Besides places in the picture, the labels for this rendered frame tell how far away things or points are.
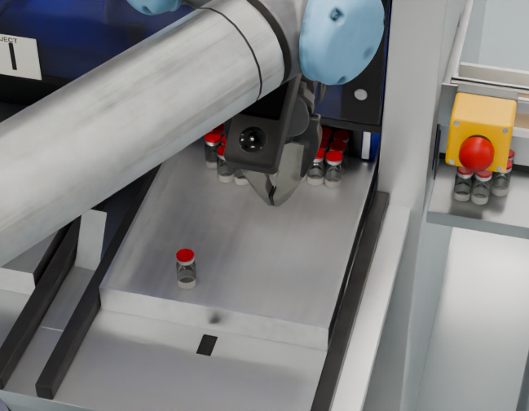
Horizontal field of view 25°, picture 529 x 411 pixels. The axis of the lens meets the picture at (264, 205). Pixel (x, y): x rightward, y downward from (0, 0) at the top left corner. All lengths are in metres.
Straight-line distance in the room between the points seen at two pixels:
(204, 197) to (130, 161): 0.74
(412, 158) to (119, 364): 0.43
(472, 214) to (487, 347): 1.08
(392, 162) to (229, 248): 0.22
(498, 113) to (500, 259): 1.36
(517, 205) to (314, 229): 0.26
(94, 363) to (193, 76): 0.59
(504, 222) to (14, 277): 0.59
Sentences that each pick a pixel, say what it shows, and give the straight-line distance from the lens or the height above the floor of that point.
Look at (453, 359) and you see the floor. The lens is 2.51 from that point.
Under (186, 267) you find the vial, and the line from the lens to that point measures 1.34.
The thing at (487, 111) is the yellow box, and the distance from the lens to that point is 1.40.
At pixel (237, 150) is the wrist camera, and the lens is 1.01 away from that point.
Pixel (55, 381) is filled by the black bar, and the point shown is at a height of 0.90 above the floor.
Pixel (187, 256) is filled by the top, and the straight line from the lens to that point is 1.34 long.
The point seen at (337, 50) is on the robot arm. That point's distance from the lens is 0.82.
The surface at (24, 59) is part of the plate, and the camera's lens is 1.52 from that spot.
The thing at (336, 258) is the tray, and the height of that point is 0.88.
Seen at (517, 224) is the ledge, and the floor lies 0.88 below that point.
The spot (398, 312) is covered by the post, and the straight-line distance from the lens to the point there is 1.61.
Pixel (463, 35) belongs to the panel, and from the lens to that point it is 1.82.
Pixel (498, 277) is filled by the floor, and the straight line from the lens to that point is 2.70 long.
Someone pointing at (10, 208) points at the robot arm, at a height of 1.39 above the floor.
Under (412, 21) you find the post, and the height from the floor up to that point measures 1.15.
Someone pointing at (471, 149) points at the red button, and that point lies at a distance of 1.37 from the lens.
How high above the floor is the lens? 1.84
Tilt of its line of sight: 41 degrees down
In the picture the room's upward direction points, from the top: straight up
